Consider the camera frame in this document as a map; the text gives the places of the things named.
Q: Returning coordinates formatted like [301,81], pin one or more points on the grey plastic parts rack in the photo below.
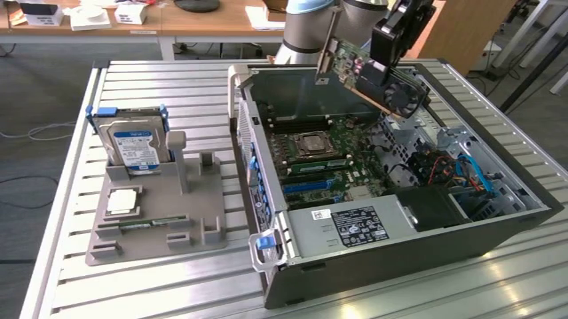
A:
[178,206]

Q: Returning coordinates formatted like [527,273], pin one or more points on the green RAM stick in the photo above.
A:
[142,223]
[317,167]

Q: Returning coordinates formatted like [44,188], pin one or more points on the black plastic air shroud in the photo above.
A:
[432,209]

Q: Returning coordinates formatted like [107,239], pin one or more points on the CPU socket with CPU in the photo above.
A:
[312,145]

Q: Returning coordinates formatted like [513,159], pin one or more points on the white cardboard box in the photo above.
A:
[131,15]

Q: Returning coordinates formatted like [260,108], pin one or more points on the blue expansion slot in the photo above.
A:
[306,187]

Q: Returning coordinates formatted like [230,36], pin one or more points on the black round object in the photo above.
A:
[197,5]

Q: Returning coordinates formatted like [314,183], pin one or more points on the black and silver PC case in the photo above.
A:
[400,266]

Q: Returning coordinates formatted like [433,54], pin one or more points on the blue case latch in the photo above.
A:
[264,243]

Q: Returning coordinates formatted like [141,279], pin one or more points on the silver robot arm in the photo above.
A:
[301,30]

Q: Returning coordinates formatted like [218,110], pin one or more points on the white table frame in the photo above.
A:
[555,33]

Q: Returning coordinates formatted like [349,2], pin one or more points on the wooden desk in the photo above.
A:
[199,23]

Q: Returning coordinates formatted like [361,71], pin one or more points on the white paper stack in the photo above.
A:
[262,21]

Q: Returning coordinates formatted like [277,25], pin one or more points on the spare silver CPU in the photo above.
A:
[121,202]

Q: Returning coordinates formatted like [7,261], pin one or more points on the hard disk with blue caddy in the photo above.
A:
[133,146]

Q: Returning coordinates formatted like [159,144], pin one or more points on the silver disk bay cage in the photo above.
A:
[411,136]

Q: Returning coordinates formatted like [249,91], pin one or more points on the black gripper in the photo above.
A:
[395,36]

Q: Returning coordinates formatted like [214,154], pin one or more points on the wooden cabinet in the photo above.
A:
[461,30]

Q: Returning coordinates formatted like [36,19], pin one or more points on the green motherboard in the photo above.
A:
[354,159]

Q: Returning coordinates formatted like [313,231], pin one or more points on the silver power supply unit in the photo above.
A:
[310,232]

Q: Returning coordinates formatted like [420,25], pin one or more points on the white plastic object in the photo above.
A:
[91,20]

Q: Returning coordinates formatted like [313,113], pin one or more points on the green GPU with black fan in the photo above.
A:
[395,96]

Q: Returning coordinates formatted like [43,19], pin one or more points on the white box with black top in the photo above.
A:
[42,15]

